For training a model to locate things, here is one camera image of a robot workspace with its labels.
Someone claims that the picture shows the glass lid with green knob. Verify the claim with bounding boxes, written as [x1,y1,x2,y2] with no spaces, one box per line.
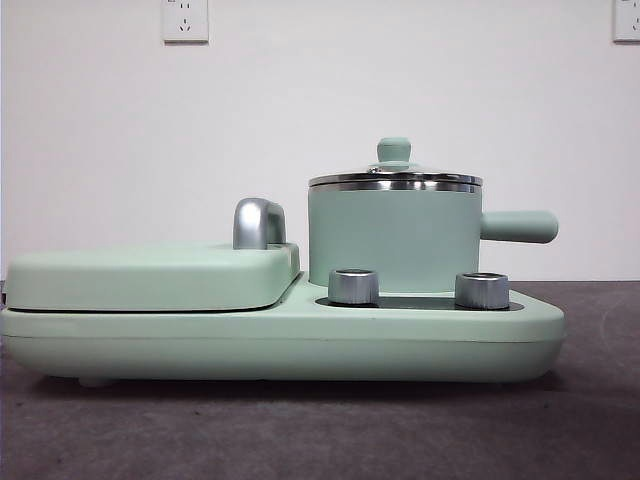
[307,136,485,184]

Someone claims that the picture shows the silver control knob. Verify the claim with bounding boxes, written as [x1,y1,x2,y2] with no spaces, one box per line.
[453,271,511,310]
[327,267,381,306]

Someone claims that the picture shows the green breakfast machine base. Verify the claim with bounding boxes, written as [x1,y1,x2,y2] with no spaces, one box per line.
[0,269,568,389]

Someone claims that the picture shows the green hinged griddle cover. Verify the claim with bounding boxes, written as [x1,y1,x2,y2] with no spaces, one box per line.
[3,240,302,313]

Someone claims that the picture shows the green pot with side handle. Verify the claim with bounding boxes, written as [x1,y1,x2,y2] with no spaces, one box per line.
[306,178,560,293]

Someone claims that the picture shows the silver griddle cover handle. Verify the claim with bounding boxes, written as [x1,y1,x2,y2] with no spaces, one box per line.
[231,197,288,251]

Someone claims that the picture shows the white wall socket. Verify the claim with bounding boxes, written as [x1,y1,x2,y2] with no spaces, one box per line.
[612,0,640,44]
[162,0,210,46]

